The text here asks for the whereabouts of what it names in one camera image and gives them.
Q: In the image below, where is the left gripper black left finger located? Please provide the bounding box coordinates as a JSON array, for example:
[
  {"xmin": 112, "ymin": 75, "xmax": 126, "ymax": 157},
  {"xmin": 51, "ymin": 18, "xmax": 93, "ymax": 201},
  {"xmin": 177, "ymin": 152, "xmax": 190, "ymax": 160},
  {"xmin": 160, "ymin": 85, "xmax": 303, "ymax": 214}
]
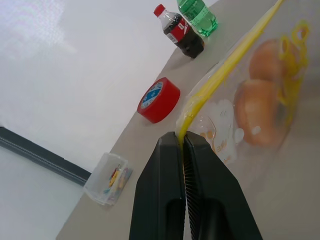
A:
[{"xmin": 128, "ymin": 131, "xmax": 187, "ymax": 240}]

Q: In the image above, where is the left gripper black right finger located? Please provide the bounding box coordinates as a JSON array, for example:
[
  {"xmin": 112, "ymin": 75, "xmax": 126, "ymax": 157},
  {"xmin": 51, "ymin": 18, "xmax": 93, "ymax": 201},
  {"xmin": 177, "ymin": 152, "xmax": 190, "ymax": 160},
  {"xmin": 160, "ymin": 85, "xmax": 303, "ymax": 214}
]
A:
[{"xmin": 183, "ymin": 129, "xmax": 264, "ymax": 240}]

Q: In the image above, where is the glazed orange bread roll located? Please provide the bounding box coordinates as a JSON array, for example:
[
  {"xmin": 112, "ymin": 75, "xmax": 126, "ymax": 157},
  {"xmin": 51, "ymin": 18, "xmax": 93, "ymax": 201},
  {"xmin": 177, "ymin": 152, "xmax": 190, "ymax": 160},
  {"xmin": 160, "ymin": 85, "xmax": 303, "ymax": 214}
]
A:
[
  {"xmin": 248, "ymin": 38, "xmax": 289, "ymax": 84},
  {"xmin": 233, "ymin": 79, "xmax": 289, "ymax": 146}
]

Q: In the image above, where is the clear zip bag yellow seal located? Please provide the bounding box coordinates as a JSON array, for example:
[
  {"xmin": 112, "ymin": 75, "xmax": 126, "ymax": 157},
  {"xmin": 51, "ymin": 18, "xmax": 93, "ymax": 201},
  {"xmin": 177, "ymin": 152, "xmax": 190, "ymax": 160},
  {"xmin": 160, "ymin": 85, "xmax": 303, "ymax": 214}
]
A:
[{"xmin": 175, "ymin": 0, "xmax": 312, "ymax": 165}]

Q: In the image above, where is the clear box of coloured bits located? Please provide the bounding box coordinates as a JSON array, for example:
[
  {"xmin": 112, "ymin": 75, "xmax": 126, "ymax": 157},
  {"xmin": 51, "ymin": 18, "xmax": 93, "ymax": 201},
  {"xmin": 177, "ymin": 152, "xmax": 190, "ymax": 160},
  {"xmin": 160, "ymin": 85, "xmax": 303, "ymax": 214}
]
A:
[{"xmin": 83, "ymin": 152, "xmax": 133, "ymax": 208}]

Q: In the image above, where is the red tape roll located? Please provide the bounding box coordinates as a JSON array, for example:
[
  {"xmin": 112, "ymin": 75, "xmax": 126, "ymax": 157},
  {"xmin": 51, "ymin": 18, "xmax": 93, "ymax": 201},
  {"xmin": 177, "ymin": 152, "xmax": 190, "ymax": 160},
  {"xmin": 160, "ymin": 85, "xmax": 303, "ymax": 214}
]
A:
[{"xmin": 136, "ymin": 77, "xmax": 181, "ymax": 125}]

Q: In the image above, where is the small cola bottle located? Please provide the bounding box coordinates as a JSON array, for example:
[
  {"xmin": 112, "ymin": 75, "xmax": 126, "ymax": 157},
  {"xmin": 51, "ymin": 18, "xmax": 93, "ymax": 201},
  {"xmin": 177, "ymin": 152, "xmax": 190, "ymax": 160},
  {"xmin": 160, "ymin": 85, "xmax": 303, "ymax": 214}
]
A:
[{"xmin": 153, "ymin": 3, "xmax": 206, "ymax": 60}]

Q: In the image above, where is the green soda bottle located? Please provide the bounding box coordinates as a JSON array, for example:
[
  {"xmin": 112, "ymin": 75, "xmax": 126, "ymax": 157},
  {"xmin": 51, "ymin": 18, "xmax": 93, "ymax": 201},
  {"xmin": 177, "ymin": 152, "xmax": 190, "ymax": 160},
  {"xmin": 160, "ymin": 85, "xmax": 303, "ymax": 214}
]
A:
[{"xmin": 176, "ymin": 0, "xmax": 219, "ymax": 39}]

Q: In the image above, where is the dark grey wall post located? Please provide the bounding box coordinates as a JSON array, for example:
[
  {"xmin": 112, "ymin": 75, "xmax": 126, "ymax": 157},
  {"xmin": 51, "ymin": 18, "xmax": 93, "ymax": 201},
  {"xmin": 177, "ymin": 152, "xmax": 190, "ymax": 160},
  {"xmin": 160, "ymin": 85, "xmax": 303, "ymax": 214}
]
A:
[{"xmin": 0, "ymin": 126, "xmax": 92, "ymax": 186}]

